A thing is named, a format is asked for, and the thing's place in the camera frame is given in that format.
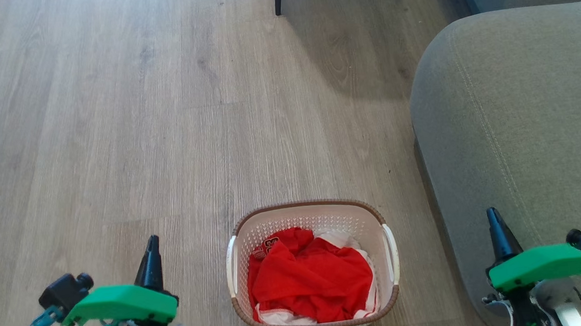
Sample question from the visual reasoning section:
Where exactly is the red jersey garment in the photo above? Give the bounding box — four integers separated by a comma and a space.
244, 222, 382, 326

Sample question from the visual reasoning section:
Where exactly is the white brown-rimmed laundry basket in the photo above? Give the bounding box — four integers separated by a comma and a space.
221, 194, 404, 326

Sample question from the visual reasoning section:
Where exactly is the white garment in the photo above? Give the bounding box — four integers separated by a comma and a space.
248, 224, 382, 326

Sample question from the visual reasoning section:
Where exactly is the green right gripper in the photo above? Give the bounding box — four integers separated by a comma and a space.
482, 200, 581, 326

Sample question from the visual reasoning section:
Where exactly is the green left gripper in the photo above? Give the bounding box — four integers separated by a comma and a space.
56, 234, 181, 326

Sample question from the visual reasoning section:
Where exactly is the grey fabric sofa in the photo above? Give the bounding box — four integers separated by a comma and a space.
403, 1, 581, 326

